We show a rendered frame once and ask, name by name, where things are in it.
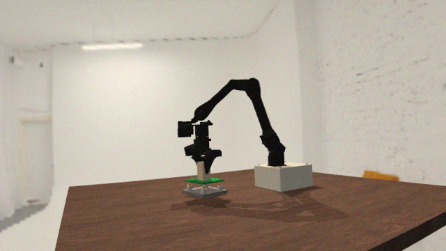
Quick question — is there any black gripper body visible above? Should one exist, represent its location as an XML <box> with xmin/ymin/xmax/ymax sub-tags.
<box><xmin>192</xmin><ymin>136</ymin><xmax>222</xmax><ymax>158</ymax></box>

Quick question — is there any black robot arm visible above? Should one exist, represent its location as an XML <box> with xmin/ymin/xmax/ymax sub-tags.
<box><xmin>177</xmin><ymin>78</ymin><xmax>286</xmax><ymax>167</ymax></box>

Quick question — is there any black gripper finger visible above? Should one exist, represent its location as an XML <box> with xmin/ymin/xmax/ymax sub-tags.
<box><xmin>191</xmin><ymin>156</ymin><xmax>204</xmax><ymax>164</ymax></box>
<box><xmin>202</xmin><ymin>157</ymin><xmax>216</xmax><ymax>174</ymax></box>

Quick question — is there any green square board with beige handle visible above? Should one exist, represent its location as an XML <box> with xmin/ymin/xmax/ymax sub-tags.
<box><xmin>185</xmin><ymin>162</ymin><xmax>224</xmax><ymax>185</ymax></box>

